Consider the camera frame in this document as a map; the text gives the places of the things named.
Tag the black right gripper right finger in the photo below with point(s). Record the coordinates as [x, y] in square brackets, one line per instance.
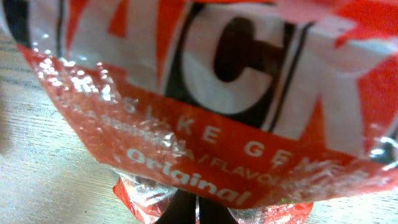
[211, 212]

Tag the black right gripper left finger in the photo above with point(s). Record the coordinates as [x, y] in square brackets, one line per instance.
[181, 209]

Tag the red jerky bag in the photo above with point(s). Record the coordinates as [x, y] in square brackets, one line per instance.
[264, 107]

